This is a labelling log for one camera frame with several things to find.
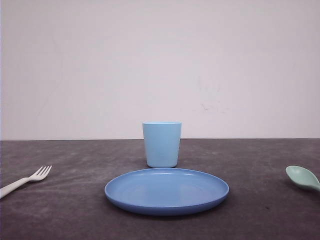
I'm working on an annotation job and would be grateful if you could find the light blue plastic cup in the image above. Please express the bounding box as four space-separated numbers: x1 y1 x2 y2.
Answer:
142 121 182 168

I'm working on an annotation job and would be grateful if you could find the mint green plastic spoon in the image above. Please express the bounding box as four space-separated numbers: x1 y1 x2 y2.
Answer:
285 165 320 191

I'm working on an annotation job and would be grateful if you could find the blue round plate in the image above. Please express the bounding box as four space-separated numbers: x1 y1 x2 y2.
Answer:
104 168 230 216

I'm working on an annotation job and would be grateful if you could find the white plastic fork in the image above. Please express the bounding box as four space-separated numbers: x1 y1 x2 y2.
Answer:
0 165 52 199

